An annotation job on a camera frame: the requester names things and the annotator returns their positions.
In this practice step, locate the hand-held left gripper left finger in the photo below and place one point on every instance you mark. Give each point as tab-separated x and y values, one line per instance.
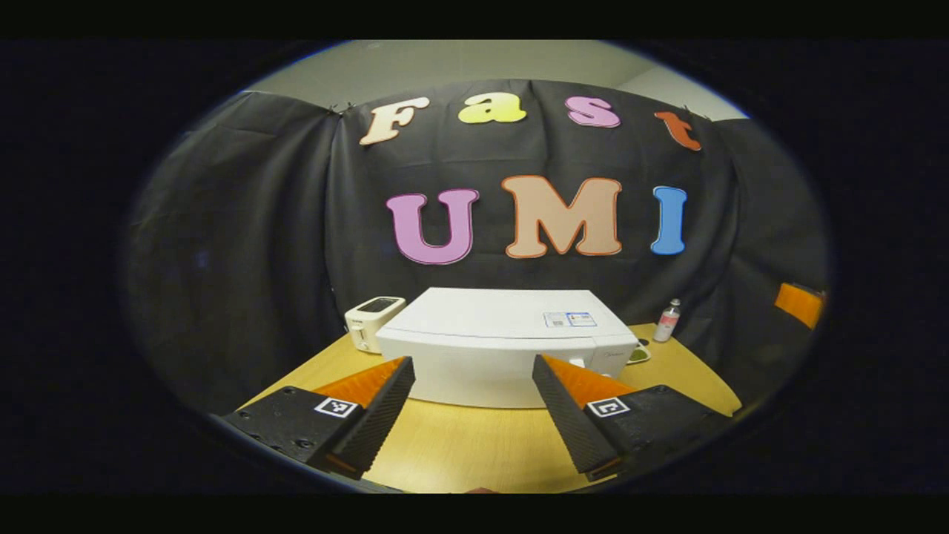
382	423

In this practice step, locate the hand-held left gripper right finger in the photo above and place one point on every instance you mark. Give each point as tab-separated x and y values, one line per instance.
567	423

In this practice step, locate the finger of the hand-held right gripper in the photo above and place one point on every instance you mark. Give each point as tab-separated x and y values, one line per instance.
799	305

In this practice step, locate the white microwave oven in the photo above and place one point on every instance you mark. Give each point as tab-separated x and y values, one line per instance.
482	348

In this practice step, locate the small white dish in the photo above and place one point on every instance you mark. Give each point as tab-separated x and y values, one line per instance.
637	354

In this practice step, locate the white toaster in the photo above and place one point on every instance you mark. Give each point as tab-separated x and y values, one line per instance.
367	322

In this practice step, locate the small clear plastic bottle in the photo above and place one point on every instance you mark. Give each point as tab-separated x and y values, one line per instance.
666	322

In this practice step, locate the black backdrop cloth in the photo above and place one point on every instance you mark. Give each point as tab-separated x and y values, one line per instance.
245	222

